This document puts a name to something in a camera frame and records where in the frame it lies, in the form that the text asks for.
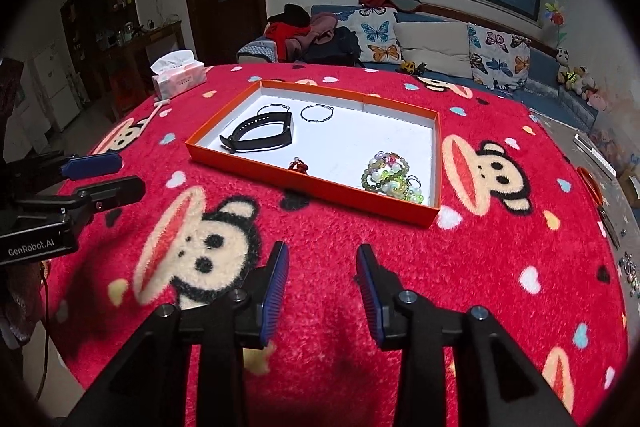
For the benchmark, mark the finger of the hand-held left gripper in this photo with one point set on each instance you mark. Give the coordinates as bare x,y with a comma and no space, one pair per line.
115,192
95,166

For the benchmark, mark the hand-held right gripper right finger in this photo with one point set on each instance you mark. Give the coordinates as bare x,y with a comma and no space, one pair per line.
369,292

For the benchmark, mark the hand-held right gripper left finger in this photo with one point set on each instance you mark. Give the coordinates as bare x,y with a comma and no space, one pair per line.
277,289

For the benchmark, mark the red crochet earring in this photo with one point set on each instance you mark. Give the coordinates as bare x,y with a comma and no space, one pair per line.
300,167

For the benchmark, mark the orange cardboard tray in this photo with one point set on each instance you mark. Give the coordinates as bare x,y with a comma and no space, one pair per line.
340,147

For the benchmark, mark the black wrist band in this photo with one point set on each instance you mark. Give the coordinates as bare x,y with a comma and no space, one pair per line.
265,118

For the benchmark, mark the white fridge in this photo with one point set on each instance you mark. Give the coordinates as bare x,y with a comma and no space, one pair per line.
55,92

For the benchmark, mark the white stick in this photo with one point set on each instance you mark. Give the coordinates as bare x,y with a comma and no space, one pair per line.
160,105

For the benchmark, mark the pink tissue pack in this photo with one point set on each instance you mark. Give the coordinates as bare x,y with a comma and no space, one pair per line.
180,77

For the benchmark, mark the red monkey printed blanket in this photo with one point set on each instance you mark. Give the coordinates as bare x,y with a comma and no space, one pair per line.
500,267

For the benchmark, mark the wooden desk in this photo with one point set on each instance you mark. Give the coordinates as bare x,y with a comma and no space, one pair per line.
150,42

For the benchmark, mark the dark wooden shelf cabinet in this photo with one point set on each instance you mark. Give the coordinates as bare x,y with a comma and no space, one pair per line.
100,17

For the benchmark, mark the yellow toy truck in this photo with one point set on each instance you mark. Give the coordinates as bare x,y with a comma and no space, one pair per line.
412,68

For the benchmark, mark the pile of clothes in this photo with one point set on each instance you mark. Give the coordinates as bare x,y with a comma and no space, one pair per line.
300,32

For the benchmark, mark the black bag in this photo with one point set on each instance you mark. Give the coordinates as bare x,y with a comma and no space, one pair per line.
335,47

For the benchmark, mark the beige pillow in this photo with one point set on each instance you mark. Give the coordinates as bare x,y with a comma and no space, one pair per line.
432,49

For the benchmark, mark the butterfly print pillow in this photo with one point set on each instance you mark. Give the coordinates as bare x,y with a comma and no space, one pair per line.
377,37
500,57

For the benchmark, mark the scattered small beads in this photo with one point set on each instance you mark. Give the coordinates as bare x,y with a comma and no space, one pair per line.
631,277

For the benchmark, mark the blue sofa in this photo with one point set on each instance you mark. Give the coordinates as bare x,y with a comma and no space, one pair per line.
545,72

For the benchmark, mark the brown bear plush toy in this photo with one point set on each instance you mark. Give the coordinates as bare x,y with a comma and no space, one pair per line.
577,79

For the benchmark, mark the pink plush toy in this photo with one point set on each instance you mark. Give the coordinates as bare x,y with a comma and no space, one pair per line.
597,99

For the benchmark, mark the panda plush toy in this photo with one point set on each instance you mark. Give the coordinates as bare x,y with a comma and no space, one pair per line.
563,57

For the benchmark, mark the colourful pinwheel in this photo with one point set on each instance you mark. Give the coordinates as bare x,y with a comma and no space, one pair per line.
556,17

